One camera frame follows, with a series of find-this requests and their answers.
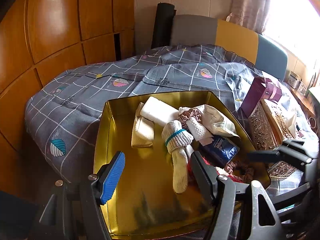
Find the purple box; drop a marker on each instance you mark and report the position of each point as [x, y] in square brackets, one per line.
[252, 97]

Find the red fuzzy cloth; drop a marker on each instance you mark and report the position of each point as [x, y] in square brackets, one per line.
[233, 178]

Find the beige curtain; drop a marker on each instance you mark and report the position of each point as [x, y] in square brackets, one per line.
[247, 2]

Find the grey checked leaf-print blanket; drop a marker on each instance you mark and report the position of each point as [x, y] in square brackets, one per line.
[87, 95]

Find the white wipes packet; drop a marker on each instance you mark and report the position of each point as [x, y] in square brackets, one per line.
[217, 120]

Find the grey yellow blue headboard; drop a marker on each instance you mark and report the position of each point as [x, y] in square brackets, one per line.
[235, 37]

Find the white knitted sock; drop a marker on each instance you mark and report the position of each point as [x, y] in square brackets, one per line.
[197, 130]

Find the cream folded towel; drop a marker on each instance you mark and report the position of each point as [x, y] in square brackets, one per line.
[142, 135]

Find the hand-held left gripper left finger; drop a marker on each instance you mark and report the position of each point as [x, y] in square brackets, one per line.
[112, 177]

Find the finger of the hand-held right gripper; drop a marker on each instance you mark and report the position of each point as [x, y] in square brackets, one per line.
[287, 152]
[292, 193]

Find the black rolled mat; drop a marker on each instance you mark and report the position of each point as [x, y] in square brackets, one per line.
[162, 25]

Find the gold tin box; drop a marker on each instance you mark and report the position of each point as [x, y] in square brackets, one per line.
[140, 180]

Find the wooden desk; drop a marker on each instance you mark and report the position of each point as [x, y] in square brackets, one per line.
[305, 102]

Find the blue tissue pack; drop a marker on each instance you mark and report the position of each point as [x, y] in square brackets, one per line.
[222, 150]

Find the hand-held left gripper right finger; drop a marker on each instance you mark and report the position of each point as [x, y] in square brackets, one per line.
[203, 177]

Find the white folded cloth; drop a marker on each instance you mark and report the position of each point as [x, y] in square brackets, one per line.
[157, 110]

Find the grey sock pair blue band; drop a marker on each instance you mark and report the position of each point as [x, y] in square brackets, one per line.
[178, 160]

